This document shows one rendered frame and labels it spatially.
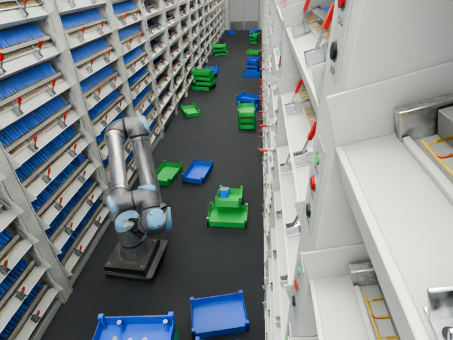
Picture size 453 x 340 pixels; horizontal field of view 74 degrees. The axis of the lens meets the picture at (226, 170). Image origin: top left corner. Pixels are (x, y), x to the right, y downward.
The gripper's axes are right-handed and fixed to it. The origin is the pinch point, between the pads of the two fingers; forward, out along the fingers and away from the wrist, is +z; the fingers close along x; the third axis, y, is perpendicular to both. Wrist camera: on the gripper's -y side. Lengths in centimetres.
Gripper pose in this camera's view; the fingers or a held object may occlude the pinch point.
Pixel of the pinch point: (135, 228)
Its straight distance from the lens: 182.6
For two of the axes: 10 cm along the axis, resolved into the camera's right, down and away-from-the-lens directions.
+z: -5.5, 3.3, 7.7
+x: 7.2, 6.6, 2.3
